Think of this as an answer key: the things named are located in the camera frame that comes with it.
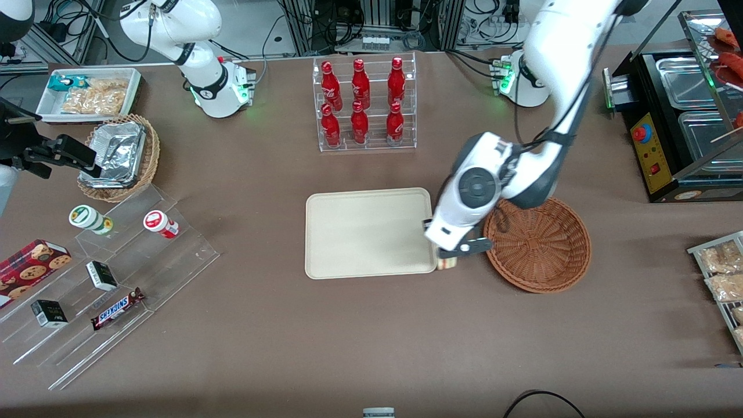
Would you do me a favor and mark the clear acrylic stepped stand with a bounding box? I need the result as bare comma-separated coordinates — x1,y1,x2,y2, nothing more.
0,183,221,391

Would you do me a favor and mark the snickers chocolate bar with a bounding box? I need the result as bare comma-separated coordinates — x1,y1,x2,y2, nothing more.
91,287,145,331

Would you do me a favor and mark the clear bag of pastries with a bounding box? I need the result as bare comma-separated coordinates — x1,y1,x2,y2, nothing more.
698,240,743,274
705,273,743,303

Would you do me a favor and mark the brown wicker basket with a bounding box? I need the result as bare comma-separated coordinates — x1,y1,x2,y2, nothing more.
484,196,592,294

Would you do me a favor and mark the light wicker basket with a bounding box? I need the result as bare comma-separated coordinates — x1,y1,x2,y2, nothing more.
77,114,161,203

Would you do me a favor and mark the small black box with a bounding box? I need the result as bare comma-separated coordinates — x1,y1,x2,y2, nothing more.
86,261,118,292
31,300,68,329

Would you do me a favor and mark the clear acrylic bottle rack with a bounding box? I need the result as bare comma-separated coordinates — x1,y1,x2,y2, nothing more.
312,52,417,153

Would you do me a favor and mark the white rectangular snack bin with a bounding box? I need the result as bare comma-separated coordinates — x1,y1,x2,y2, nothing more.
36,68,143,124

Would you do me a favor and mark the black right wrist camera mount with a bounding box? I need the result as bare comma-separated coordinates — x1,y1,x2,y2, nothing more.
0,98,44,166

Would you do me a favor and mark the tray of packaged snacks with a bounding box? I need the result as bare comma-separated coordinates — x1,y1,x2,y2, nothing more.
687,231,743,355

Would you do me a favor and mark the red cola bottle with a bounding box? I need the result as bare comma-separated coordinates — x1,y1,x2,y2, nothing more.
321,104,341,148
387,56,406,107
386,102,405,146
351,101,369,145
321,61,343,112
352,59,371,110

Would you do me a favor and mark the beige plastic tray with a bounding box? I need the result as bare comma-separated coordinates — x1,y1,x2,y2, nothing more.
305,188,438,280

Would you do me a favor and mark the red lid cup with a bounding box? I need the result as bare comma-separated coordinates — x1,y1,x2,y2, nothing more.
143,210,179,239

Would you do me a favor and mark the teal snack packet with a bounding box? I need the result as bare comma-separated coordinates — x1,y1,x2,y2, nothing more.
48,74,89,93

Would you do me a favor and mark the clear bag of chips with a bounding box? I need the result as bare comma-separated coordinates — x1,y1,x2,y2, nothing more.
61,87,124,116
87,78,129,95

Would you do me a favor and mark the green lid cup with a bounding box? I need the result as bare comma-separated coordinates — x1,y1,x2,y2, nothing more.
69,205,114,236

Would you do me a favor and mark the aluminium foil container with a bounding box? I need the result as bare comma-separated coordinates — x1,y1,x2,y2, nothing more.
80,122,146,189

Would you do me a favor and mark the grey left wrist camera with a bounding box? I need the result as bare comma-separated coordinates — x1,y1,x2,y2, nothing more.
438,237,493,260

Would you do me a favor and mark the black floor cable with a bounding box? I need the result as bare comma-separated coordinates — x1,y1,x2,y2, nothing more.
503,390,587,418

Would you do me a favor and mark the red cookie box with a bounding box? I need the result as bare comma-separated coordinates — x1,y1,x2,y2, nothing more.
0,239,73,309

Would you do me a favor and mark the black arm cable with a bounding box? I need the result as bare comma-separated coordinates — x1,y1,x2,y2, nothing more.
513,87,559,153

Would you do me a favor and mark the aluminium equipment frame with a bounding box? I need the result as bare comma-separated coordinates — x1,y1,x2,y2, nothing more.
277,0,466,56

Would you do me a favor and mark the black food warmer machine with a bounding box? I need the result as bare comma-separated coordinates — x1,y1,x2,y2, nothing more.
603,9,743,204

